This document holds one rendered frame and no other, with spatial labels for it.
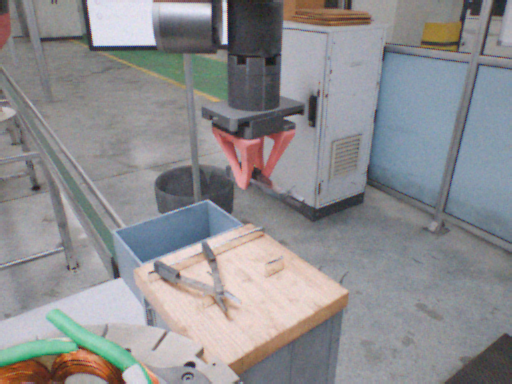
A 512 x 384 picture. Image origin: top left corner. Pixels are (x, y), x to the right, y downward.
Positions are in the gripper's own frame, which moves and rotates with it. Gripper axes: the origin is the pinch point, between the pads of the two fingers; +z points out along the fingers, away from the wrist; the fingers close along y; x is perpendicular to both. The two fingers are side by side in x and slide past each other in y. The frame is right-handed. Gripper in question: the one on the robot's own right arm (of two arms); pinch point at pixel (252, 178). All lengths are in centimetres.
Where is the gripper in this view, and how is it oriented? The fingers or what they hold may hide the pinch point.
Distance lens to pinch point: 49.5
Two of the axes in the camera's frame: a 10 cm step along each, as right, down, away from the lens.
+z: -0.2, 8.9, 4.5
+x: 6.2, 3.7, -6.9
